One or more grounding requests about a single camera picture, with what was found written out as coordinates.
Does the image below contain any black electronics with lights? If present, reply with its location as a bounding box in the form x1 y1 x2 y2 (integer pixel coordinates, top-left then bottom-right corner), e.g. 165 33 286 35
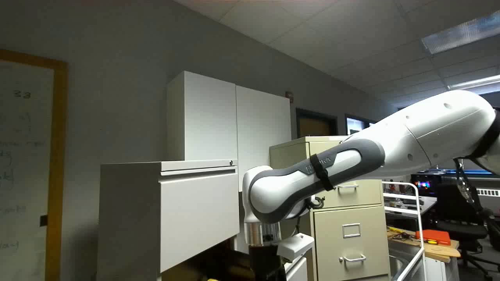
411 174 445 197

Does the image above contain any black strap on arm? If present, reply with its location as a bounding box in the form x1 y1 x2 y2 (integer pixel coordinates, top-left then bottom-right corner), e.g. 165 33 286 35
309 153 336 192

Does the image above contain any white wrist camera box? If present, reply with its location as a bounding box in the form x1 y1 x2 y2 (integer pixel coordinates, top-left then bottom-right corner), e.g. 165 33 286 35
276 233 315 263

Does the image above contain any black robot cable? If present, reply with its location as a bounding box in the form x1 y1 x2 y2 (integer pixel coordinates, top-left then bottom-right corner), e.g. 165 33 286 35
451 156 487 211

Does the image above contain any black office chair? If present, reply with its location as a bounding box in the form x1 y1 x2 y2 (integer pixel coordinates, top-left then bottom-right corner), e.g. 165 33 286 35
434 181 500 269

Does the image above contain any large ceiling light panel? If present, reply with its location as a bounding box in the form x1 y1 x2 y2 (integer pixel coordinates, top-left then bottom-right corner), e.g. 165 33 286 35
420 10 500 57

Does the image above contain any orange tool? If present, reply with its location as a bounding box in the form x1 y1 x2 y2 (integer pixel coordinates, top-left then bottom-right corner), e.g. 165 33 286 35
414 228 451 247

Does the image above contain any tall white wall cabinet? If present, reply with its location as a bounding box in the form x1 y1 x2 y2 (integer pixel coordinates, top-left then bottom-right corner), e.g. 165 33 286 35
165 71 293 256

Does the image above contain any white wire rack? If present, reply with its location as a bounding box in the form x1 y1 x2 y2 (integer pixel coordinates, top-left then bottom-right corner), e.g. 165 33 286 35
381 180 426 281

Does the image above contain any beige drawer with label holder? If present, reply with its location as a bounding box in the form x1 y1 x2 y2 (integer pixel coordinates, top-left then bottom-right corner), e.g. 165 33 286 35
311 205 392 281

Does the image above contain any beige metal file cabinet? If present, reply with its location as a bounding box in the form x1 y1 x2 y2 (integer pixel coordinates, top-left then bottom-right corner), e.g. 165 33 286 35
267 135 392 281

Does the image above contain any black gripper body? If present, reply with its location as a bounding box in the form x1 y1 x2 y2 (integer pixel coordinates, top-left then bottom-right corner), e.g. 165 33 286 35
248 242 287 281

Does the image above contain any dark doorway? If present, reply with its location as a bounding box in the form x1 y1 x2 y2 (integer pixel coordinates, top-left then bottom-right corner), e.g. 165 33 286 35
295 108 339 139

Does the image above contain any narrow ceiling light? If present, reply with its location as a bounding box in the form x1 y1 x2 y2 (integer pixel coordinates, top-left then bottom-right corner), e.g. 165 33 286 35
447 74 500 92

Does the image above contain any gray cabinet drawer with lock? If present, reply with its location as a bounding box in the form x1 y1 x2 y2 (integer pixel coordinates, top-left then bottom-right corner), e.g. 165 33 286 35
157 160 242 274

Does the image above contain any small gray file cabinet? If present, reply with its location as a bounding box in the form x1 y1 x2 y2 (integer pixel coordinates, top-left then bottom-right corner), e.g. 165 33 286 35
95 160 242 281

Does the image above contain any wood framed whiteboard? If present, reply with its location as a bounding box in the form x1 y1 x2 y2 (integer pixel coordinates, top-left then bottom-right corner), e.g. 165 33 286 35
0 49 70 281

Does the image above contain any computer monitor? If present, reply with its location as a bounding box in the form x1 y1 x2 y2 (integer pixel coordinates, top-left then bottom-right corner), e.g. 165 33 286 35
345 116 375 138

